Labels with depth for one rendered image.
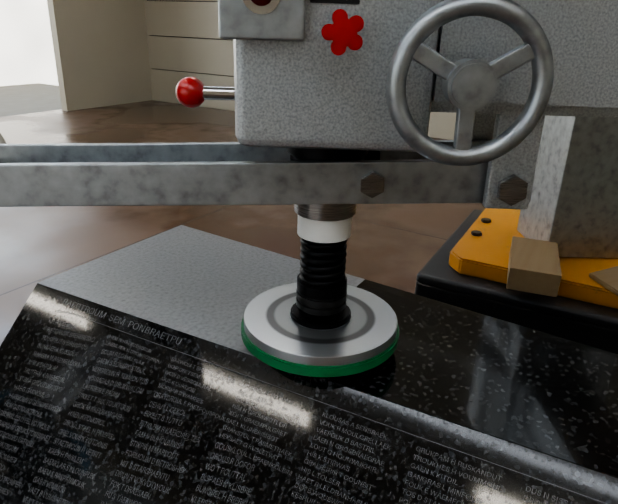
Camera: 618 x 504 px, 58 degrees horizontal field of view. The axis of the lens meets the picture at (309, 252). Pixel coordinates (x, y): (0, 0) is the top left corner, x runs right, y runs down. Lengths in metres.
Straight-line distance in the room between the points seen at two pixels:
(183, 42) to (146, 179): 8.53
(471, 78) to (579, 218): 0.95
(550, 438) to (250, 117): 0.48
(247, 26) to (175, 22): 8.72
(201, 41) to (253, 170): 8.31
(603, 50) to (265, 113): 0.34
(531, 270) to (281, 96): 0.79
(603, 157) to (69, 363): 1.16
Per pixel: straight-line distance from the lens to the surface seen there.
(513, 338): 0.88
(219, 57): 8.72
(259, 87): 0.57
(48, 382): 0.95
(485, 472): 0.68
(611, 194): 1.46
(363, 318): 0.77
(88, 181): 0.69
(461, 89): 0.53
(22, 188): 0.72
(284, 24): 0.55
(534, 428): 0.72
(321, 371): 0.69
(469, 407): 0.72
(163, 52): 9.49
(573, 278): 1.36
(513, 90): 0.61
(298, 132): 0.58
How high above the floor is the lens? 1.29
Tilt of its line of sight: 23 degrees down
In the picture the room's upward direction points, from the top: 2 degrees clockwise
